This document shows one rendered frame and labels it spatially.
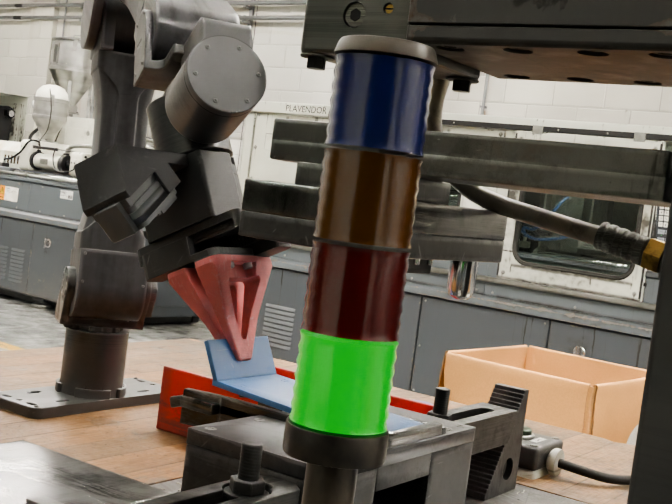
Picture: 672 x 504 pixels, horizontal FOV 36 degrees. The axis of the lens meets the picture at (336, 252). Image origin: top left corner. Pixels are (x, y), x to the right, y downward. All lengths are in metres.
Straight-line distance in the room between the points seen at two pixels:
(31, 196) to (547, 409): 5.97
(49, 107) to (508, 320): 4.56
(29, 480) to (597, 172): 0.42
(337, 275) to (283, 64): 8.92
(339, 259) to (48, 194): 7.84
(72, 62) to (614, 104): 4.44
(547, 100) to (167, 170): 7.17
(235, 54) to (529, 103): 7.21
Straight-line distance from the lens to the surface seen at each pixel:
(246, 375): 0.76
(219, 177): 0.76
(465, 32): 0.60
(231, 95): 0.72
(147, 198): 0.72
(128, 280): 1.02
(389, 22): 0.65
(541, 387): 2.98
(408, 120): 0.38
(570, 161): 0.59
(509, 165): 0.60
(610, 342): 5.40
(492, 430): 0.88
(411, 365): 5.95
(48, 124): 8.75
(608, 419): 3.03
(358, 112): 0.38
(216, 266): 0.74
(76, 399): 1.05
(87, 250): 1.02
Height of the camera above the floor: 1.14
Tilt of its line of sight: 3 degrees down
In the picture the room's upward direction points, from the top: 7 degrees clockwise
